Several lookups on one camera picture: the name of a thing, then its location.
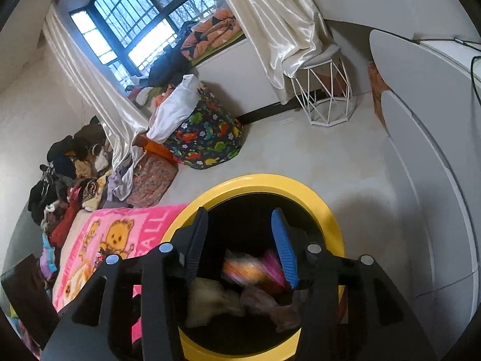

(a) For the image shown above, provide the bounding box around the white wire stool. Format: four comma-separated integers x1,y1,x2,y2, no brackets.
289,43,354,127

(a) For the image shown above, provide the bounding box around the red garment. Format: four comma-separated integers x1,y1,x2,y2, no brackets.
50,200,82,249

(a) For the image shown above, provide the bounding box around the dinosaur print basket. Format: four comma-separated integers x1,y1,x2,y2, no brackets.
163,86,245,171

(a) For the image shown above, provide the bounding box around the pile of clothes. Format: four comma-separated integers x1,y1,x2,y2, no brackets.
28,116,114,234

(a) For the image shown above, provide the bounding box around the orange packet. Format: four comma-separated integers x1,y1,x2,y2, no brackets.
222,253,264,283

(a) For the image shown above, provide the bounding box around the lavender cloth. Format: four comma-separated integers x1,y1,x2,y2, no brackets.
106,146,146,202

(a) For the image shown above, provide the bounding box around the black cable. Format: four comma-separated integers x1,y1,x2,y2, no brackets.
376,29,481,106

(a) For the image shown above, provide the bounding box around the pink wrapper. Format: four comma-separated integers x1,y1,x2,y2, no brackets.
262,249,287,291

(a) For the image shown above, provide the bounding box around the floral bag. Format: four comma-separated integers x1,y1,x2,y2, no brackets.
125,153,180,208

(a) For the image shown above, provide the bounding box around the cardboard box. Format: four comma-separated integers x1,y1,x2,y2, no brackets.
367,62,388,125

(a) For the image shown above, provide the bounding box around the black jacket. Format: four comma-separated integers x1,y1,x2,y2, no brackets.
148,42,193,88

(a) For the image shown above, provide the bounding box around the white desk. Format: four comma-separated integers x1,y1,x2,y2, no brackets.
311,0,481,43

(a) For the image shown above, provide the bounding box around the pink printed blanket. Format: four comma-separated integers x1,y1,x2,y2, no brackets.
52,203,189,361

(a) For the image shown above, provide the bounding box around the white bag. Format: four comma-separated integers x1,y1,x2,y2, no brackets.
146,74,204,144

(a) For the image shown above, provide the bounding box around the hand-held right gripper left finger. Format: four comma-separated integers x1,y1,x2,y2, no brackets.
41,206,209,361

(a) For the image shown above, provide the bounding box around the yellow rimmed black bin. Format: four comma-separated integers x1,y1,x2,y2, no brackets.
160,174,345,361

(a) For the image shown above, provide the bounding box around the cream satin curtain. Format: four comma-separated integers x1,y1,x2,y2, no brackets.
42,5,152,167
208,0,341,105

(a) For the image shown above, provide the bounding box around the striped blue purple cloth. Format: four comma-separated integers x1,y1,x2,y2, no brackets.
39,233,60,276

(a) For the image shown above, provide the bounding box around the green mat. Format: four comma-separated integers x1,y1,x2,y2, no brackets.
190,30,247,67

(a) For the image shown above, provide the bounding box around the brown paper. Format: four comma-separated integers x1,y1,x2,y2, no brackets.
240,286,302,332

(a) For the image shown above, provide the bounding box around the barred window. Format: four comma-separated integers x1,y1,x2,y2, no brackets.
69,0,227,80

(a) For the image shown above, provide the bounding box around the orange patterned quilt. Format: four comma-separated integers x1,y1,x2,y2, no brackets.
180,8,244,60

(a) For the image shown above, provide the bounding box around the orange cloth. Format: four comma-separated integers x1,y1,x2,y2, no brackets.
151,84,178,108

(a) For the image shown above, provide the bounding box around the beige bed sheet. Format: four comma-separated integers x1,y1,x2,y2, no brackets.
53,208,90,298

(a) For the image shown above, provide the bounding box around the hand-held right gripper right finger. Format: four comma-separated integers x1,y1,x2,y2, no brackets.
271,208,438,361

